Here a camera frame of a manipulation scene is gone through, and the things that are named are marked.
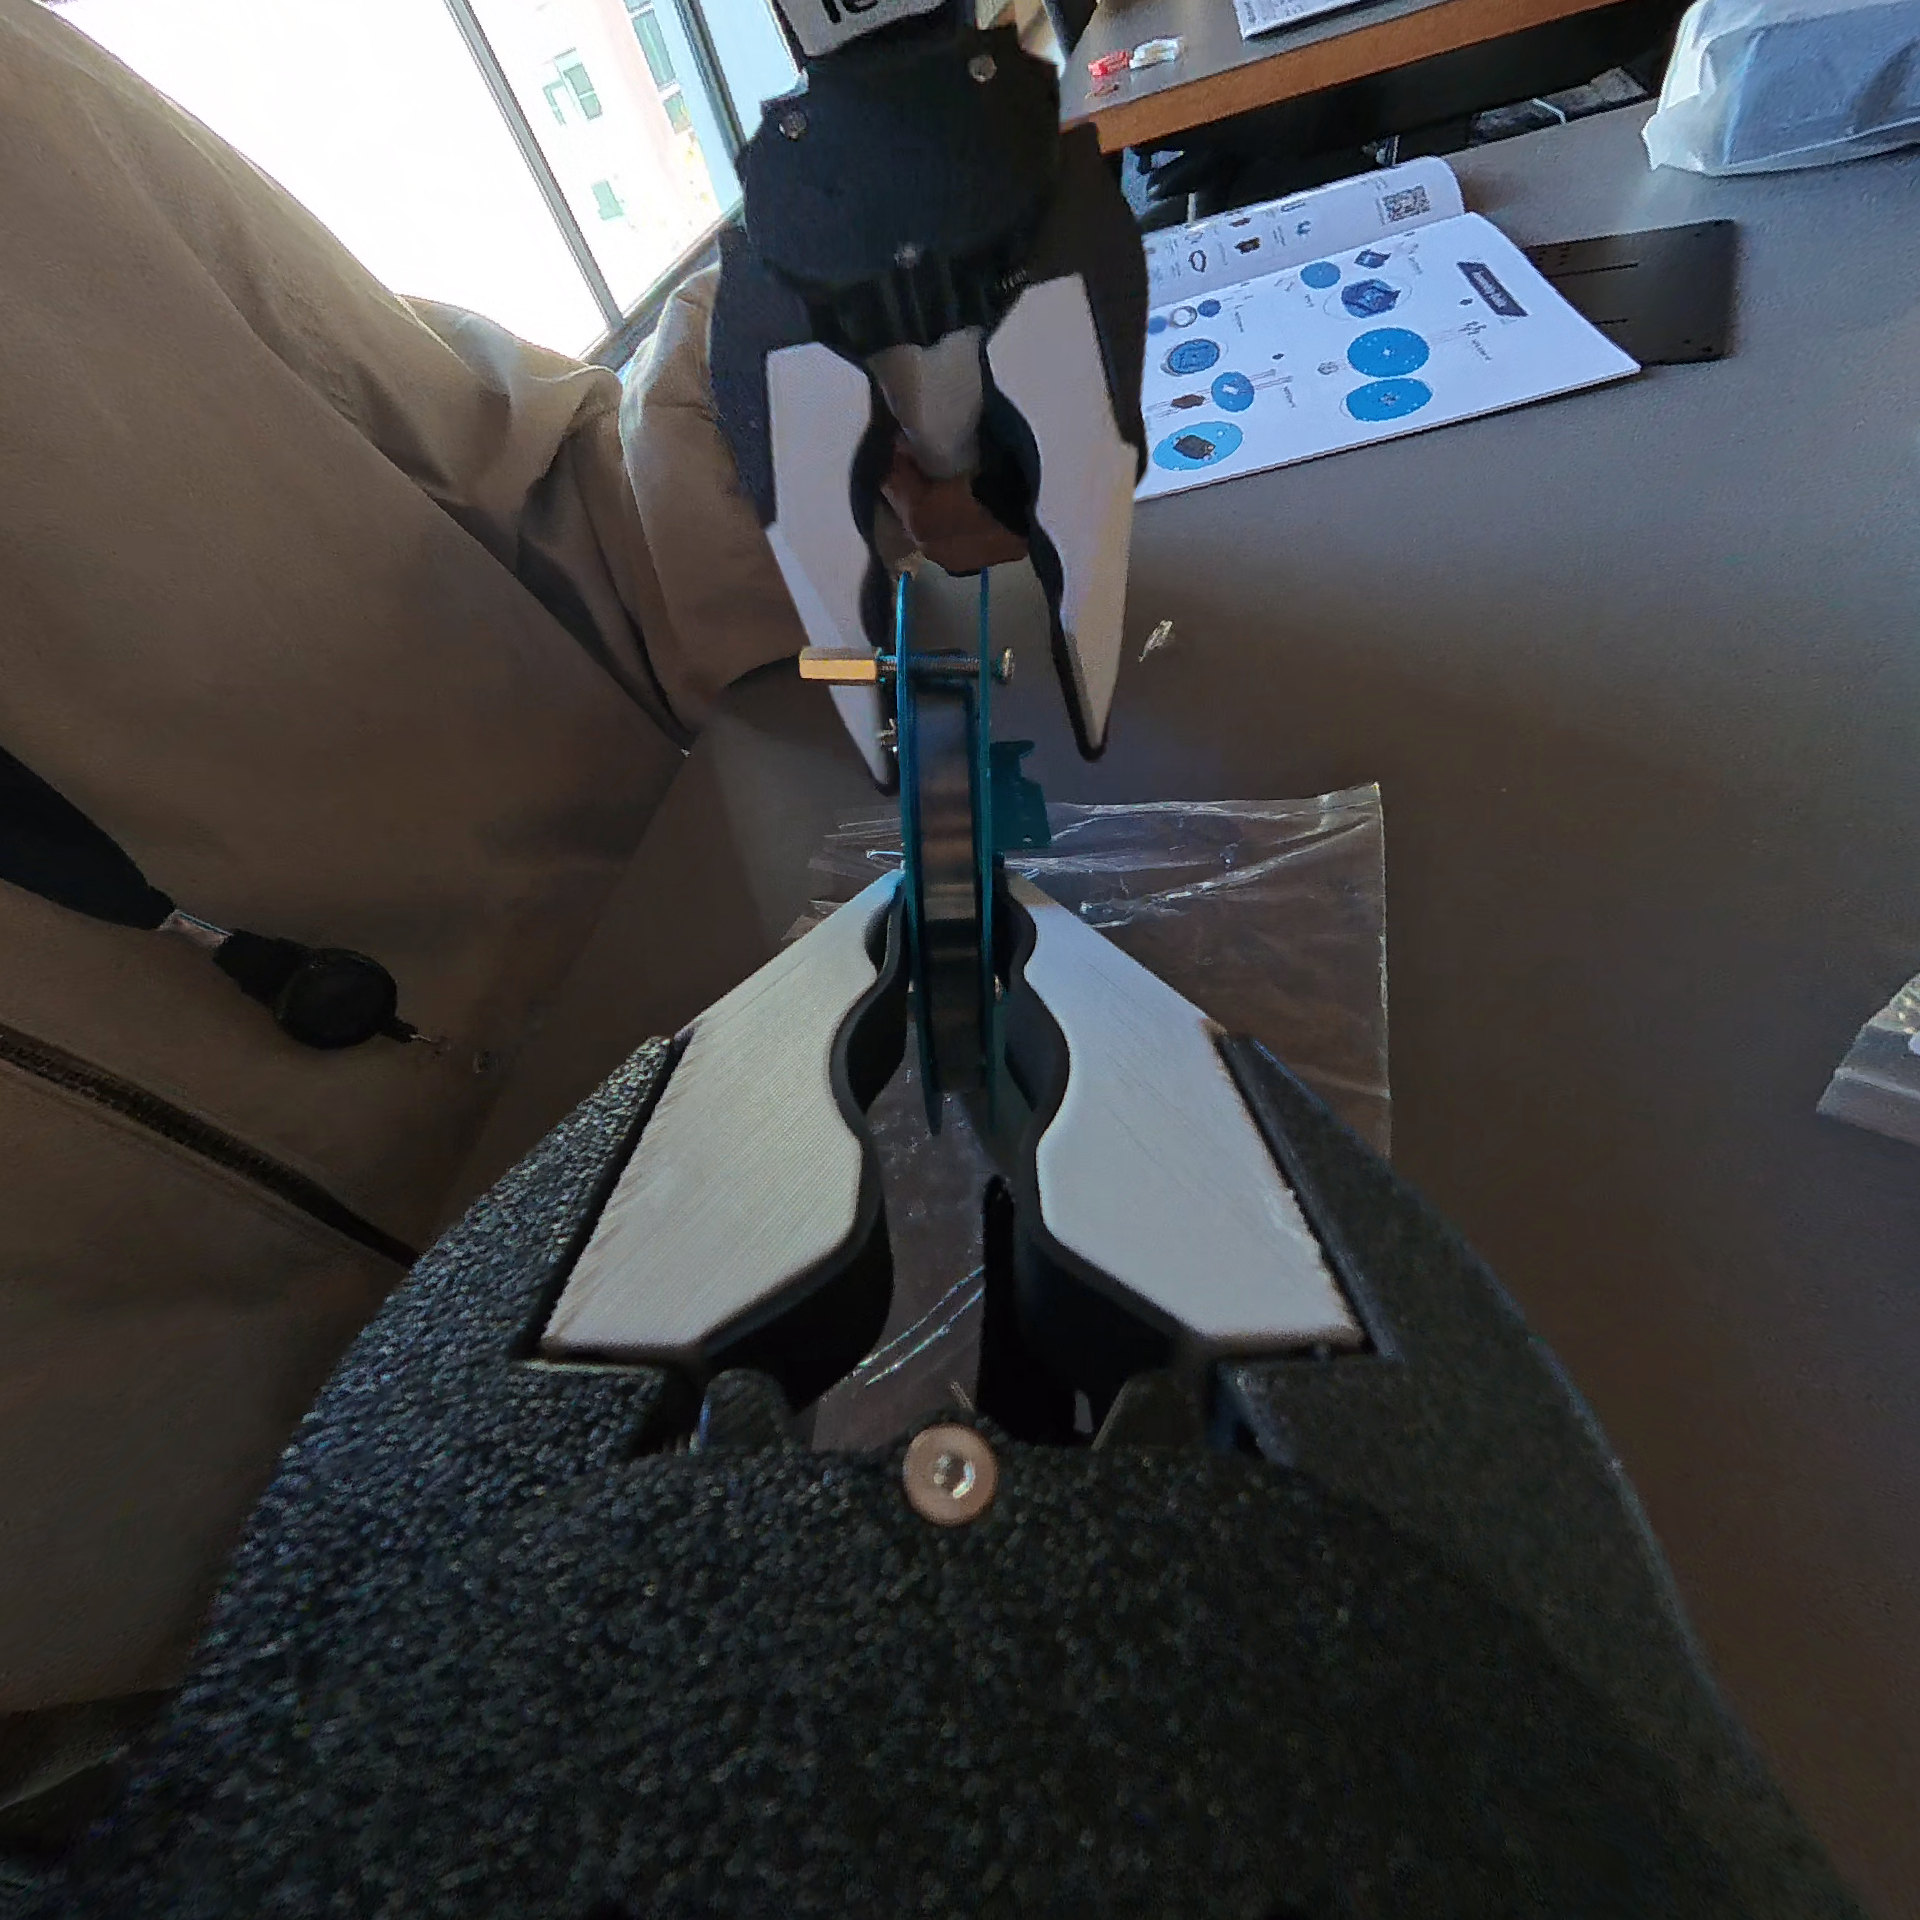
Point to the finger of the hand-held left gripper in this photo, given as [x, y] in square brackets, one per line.
[818, 495]
[1089, 481]

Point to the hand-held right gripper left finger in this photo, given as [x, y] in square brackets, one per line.
[720, 1185]

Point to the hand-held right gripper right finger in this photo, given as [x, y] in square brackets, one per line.
[1184, 1185]

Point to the brass hex standoff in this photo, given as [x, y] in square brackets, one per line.
[833, 666]

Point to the blue disc bearing assembly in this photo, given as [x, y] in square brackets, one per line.
[945, 839]

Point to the person's left forearm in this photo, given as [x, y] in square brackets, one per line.
[675, 523]

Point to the person's left hand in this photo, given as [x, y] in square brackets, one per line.
[954, 523]

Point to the clear plastic bag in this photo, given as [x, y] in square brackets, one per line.
[1243, 902]

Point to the white instruction booklet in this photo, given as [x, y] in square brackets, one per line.
[1349, 346]

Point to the black metal plate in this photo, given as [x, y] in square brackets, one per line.
[1650, 292]

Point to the pile of small screw bags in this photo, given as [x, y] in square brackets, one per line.
[1881, 1066]

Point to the plastic-wrapped grey block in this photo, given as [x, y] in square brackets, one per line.
[1800, 89]

